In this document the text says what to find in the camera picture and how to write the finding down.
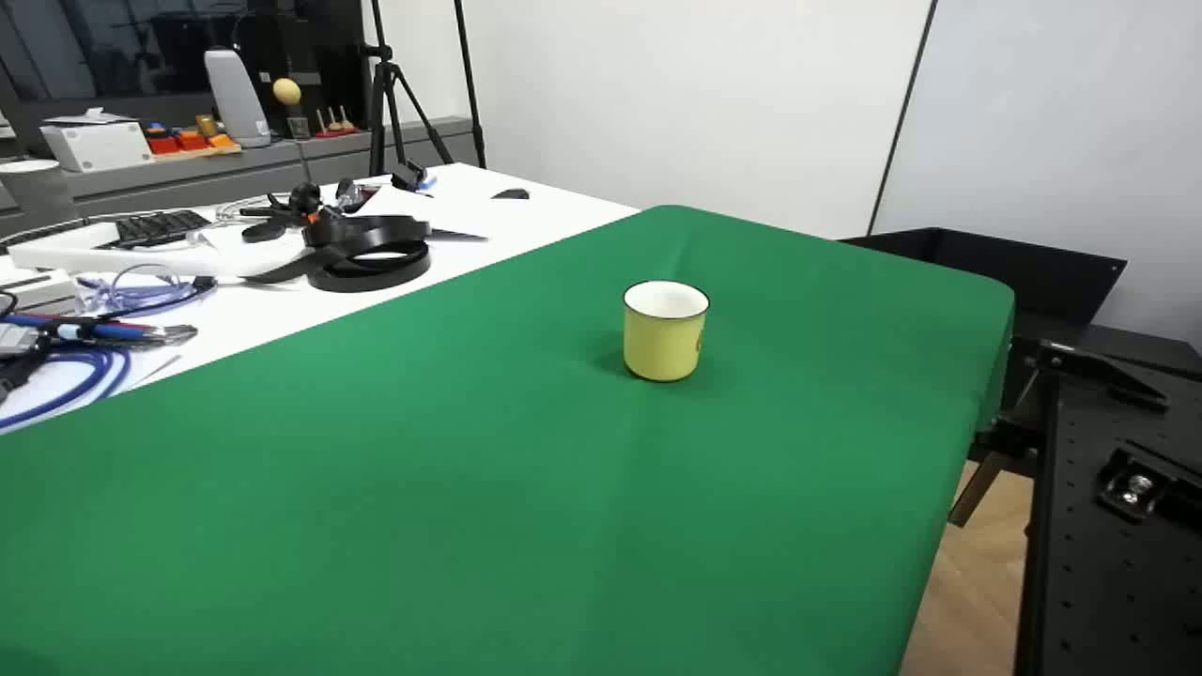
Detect black hand tool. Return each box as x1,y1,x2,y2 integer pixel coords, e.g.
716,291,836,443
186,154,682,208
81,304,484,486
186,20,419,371
233,182,332,249

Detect grey shelf bench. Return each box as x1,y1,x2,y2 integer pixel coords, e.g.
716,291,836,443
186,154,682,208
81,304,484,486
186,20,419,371
0,117,488,239

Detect yellow ceramic cup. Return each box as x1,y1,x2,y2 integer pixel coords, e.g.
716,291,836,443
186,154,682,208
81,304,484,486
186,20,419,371
622,278,716,387

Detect blue handled tool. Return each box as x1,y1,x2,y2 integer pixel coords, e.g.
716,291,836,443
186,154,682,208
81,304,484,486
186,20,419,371
0,316,203,359

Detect black perforated breadboard table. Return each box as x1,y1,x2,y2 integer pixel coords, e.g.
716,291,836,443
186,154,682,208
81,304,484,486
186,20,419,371
1015,323,1202,676

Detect yellow ball on stand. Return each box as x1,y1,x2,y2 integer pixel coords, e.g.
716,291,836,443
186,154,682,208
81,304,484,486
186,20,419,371
266,74,320,193

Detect black vertical pole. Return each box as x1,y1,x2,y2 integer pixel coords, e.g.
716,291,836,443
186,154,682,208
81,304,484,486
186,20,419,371
451,0,493,174

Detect black metal clamp mount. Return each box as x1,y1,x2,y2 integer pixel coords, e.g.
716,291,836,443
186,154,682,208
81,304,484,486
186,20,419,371
1095,437,1202,531

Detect orange toy items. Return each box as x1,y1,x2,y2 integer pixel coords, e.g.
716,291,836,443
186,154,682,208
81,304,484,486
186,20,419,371
140,113,243,163

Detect thin black slanted pole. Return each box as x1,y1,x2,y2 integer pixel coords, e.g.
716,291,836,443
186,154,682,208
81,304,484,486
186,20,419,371
865,0,941,239

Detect blue cable coil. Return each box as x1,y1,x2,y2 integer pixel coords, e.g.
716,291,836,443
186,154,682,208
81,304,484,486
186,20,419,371
0,344,137,437

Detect blue cable loop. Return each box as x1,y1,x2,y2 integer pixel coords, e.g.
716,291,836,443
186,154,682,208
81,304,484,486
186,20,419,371
81,263,218,318

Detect small white device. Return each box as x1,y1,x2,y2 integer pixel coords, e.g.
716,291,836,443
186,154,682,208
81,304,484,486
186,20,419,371
0,272,89,323

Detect small black object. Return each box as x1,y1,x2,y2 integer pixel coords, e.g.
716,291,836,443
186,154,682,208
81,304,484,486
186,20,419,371
389,159,433,197

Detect black keyboard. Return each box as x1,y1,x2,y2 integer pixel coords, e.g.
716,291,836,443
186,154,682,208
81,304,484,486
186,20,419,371
108,208,218,253

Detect black camera tripod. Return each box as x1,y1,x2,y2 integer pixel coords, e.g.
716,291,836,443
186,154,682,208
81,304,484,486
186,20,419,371
362,0,460,178

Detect green table cloth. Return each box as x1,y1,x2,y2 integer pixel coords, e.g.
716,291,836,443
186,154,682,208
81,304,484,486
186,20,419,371
0,204,1017,676

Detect white box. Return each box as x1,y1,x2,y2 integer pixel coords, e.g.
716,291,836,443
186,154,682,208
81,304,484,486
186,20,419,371
39,110,157,178

